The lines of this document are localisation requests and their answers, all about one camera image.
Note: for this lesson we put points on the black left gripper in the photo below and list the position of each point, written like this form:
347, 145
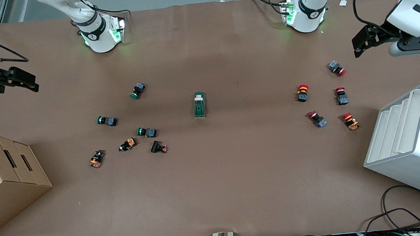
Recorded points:
384, 32

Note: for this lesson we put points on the green load switch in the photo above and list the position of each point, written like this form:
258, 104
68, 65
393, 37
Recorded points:
199, 105

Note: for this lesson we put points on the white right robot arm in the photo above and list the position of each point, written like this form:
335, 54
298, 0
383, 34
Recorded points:
100, 36

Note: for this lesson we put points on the red mushroom button grey block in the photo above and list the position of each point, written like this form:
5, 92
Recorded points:
334, 66
342, 99
320, 122

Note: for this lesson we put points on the white paper scrap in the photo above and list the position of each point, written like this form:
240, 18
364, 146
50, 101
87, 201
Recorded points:
343, 2

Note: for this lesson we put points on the red mushroom button orange block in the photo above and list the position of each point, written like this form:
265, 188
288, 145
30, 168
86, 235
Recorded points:
352, 124
302, 95

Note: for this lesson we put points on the brown table cover sheet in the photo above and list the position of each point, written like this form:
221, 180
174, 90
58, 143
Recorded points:
239, 187

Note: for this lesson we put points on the green push button switch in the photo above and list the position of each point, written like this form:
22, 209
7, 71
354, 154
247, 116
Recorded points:
110, 121
150, 132
139, 88

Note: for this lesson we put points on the black orange selector switch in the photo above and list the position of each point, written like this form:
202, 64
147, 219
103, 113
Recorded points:
96, 160
130, 143

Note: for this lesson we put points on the black switch with red lamp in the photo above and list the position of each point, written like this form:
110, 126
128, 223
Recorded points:
155, 146

